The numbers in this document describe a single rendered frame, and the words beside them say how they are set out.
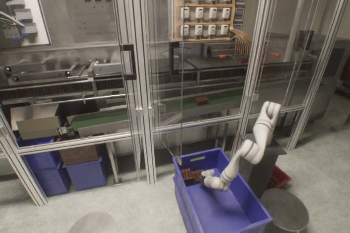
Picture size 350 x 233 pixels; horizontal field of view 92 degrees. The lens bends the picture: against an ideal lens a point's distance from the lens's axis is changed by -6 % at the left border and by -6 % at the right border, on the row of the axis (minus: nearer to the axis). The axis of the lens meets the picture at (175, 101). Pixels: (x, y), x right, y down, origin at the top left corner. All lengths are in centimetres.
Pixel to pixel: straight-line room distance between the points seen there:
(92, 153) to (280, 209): 141
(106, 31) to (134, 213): 149
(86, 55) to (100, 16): 34
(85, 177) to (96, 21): 130
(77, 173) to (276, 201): 153
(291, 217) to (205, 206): 55
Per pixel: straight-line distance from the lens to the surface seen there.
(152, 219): 162
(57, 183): 186
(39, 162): 173
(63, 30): 174
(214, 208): 142
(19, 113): 166
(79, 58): 168
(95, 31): 169
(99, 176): 178
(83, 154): 161
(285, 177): 195
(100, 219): 140
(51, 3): 175
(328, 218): 200
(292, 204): 158
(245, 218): 143
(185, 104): 154
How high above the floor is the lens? 142
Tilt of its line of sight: 28 degrees down
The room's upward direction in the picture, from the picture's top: straight up
